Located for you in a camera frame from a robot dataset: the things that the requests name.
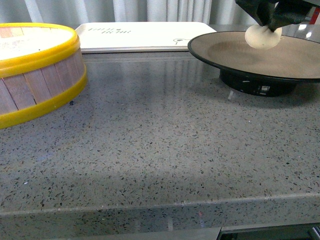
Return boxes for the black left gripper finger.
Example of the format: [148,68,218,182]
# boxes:
[235,0,275,26]

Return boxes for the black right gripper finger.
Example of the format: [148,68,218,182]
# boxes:
[268,0,318,32]

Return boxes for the white steamed bun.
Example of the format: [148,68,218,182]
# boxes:
[244,24,282,50]

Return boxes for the brown plate with black rim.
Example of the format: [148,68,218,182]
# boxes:
[187,31,320,97]

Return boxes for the white bear print tray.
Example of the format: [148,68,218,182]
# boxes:
[75,22,216,54]

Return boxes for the yellow rimmed bamboo steamer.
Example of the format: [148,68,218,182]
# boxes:
[0,22,88,129]

